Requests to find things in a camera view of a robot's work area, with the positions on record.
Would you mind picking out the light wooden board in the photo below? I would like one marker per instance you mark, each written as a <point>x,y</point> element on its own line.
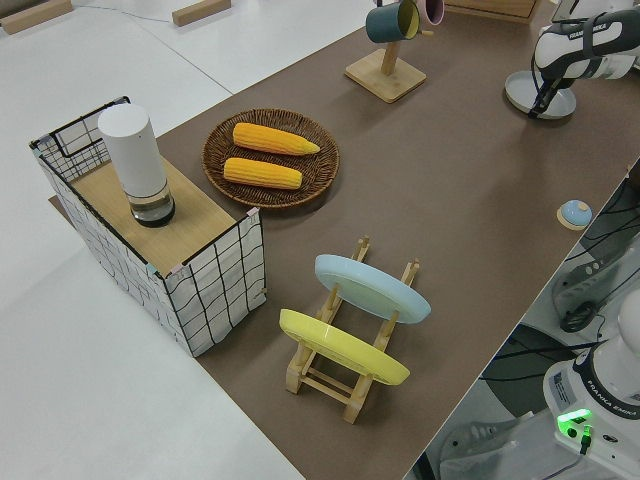
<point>195,220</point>

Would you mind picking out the gray round plate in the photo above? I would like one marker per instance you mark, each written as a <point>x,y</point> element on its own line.
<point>520,95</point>

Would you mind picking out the light wooden box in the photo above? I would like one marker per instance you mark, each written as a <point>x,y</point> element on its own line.
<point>495,9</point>

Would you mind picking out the pink binder clip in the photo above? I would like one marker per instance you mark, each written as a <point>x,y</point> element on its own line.
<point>177,271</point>
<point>254,215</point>

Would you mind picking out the light blue plate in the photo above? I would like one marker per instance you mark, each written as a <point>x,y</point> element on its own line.
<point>370,290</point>

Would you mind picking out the brown wicker tray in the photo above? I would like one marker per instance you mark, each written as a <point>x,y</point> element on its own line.
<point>320,175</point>

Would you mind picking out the short blunt corn cob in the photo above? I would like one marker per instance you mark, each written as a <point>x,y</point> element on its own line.
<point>262,173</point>

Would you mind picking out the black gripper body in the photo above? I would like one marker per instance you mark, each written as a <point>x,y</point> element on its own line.
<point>557,75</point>

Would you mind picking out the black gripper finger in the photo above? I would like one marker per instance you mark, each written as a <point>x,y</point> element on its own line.
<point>540,102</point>

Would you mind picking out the white gray floor device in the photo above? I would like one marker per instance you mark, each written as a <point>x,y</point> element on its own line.
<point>580,285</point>

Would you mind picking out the long wooden block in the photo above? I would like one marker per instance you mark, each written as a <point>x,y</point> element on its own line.
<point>35,15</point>

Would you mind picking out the wooden dish rack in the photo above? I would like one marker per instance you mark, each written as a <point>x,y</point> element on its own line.
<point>325,387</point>

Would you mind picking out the white cylindrical bottle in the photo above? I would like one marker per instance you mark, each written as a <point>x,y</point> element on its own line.
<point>135,155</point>

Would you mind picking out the cream toaster oven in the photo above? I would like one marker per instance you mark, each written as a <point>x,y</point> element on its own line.
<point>562,7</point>

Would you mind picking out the short wooden block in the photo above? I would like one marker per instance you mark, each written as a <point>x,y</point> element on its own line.
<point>200,11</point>

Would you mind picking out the long pointed corn cob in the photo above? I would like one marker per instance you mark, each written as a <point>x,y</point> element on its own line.
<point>272,138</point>

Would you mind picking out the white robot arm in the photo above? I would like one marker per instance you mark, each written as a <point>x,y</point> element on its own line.
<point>615,390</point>

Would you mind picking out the pink mug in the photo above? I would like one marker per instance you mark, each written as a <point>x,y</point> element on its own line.
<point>434,10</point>

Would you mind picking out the dark teal mug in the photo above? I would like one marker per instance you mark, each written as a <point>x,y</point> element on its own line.
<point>382,24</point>

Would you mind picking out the wooden mug tree stand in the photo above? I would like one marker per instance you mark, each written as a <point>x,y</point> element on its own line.
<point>385,77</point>

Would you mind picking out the brown table mat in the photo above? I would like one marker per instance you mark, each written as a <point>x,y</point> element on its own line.
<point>450,150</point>

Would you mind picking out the blue dome wooden base bell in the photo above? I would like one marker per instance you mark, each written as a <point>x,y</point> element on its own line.
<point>575,212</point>

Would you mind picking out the yellow plate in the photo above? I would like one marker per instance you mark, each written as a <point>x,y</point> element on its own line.
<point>340,347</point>

